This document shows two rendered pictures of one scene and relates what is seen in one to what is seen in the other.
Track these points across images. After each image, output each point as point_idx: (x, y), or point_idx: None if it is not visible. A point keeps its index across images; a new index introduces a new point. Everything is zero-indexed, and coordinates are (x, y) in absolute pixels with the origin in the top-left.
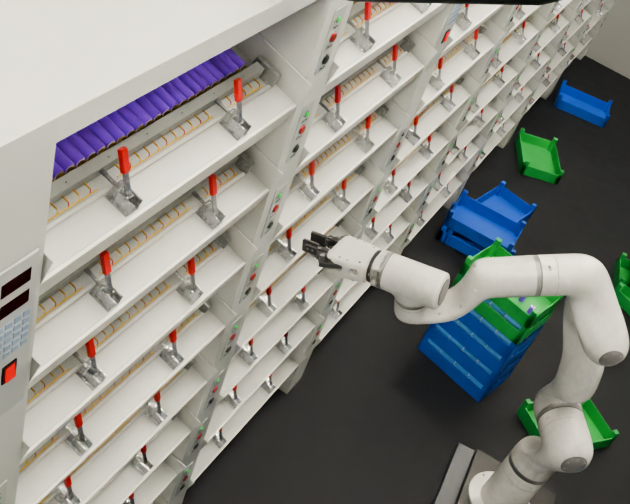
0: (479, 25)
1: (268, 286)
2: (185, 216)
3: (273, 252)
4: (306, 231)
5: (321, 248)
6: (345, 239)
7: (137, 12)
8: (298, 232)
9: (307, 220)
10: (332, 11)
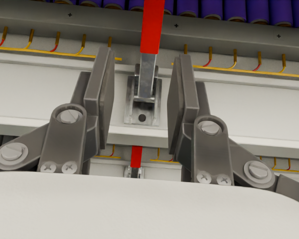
0: None
1: (20, 129)
2: None
3: (119, 75)
4: (275, 106)
5: (61, 124)
6: (240, 212)
7: None
8: (248, 91)
9: None
10: None
